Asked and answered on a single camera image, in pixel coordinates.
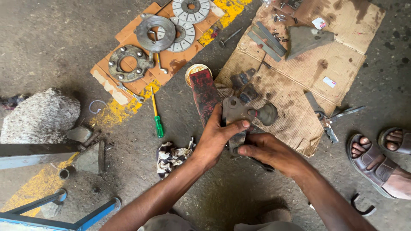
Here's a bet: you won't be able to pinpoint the grey metal shears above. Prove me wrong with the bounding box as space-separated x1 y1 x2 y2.
304 91 367 144

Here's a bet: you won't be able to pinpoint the black curved metal hook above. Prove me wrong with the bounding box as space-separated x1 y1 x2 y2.
350 193 377 217

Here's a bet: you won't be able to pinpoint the black metal tool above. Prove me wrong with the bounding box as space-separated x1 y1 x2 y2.
248 156 275 173

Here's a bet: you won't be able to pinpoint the small grey stone block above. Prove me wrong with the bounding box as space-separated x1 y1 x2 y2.
66 125 94 144

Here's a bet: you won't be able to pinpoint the rusty flange ring with bolts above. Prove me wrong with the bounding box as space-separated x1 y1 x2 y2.
108 45 155 83

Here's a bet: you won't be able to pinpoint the triangular grey metal plate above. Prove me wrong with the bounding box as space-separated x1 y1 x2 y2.
285 26 335 61

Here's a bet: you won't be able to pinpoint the large speckled grey rock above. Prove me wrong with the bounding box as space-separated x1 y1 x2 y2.
0 88 81 144

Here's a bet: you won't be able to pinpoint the long metal valve stem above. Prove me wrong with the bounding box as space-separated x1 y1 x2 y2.
219 27 244 49

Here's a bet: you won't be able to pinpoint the person's left hand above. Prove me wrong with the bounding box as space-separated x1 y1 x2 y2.
192 103 251 171

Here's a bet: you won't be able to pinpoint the thin wire loop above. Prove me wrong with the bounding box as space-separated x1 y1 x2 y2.
89 100 107 115

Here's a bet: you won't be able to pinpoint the white paper scrap red print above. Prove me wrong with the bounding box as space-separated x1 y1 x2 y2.
311 17 327 30

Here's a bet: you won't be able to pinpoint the worn red block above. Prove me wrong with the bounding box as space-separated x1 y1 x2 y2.
189 69 223 127

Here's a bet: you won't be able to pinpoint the grey metal bracket with knob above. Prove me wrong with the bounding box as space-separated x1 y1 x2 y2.
222 96 278 158

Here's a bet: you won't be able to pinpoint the white grease tub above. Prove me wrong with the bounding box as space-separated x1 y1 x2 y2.
185 64 213 88

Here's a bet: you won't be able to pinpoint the green handled yellow screwdriver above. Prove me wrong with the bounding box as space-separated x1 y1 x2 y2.
150 86 164 139

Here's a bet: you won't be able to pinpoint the grey steel beam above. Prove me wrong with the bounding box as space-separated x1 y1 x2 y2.
0 143 80 170

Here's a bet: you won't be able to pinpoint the silver bent hook tool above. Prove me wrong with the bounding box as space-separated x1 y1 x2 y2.
155 52 169 74

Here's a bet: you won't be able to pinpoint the coiled steel band ring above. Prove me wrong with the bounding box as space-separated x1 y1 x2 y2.
134 15 177 54

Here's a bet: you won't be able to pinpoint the brown strap sandal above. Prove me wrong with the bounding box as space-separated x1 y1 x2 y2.
378 127 411 156
346 133 400 200

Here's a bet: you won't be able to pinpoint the scatter of small dark bolts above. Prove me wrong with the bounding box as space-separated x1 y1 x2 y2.
272 12 299 44

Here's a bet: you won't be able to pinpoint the blue metal frame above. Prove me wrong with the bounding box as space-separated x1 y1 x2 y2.
0 188 122 231

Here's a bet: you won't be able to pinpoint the person's grey trousers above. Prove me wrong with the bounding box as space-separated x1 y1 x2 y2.
137 208 305 231

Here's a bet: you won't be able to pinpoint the grey stone wedge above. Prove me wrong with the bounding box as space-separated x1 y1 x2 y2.
73 141 105 175

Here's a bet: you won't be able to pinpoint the person's right hand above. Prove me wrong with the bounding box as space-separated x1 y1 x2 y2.
238 132 309 179

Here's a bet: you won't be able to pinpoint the metal part with bolts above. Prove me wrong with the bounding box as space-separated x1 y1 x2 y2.
279 0 303 10

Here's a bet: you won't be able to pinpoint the flat grey metal bar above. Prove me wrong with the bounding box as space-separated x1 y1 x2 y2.
256 21 288 58
251 25 283 58
247 31 282 63

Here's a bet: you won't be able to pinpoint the large brown cardboard sheet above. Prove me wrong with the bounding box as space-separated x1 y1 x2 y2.
214 0 386 158

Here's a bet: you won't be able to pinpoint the short metal pipe piece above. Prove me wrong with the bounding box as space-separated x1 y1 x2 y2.
58 166 77 180

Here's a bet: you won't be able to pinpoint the grey segmented clutch disc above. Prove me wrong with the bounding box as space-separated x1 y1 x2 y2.
172 0 211 24
157 16 196 53

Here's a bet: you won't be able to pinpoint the silver open-end spanner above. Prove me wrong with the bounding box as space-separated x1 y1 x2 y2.
116 82 145 104

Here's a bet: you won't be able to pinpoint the orange cardboard sheet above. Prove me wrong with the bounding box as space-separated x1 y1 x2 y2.
90 0 226 106

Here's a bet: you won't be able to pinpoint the black white patterned cloth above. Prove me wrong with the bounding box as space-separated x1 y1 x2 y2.
156 137 197 180

